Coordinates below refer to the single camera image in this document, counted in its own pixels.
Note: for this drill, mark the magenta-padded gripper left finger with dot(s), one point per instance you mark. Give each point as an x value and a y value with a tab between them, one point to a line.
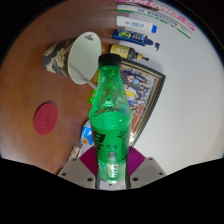
76	170

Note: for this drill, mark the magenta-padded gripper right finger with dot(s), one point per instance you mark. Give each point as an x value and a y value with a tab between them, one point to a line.
148	170

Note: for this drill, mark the green plastic soda bottle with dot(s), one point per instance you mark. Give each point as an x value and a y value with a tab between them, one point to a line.
110	133

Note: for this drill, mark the small patterned pouch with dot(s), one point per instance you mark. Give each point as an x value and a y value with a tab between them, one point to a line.
74	152

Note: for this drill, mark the round red coaster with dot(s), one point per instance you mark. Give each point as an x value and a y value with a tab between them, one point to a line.
45	118

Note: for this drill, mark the framed group photo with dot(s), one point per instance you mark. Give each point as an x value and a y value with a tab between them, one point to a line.
143	90

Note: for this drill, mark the stirrer stick in cup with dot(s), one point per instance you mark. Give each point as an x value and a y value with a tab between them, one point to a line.
81	74

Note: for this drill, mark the yellow-labelled brown pump bottle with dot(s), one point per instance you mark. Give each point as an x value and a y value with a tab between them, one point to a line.
123	51

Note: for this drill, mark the dark blue pump bottle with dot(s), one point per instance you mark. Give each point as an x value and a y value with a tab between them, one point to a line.
131	36

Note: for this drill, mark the white blue-capped lotion bottle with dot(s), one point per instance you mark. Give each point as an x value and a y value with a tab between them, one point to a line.
135	24

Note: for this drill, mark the long green white box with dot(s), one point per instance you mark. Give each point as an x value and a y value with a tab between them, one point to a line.
153	15

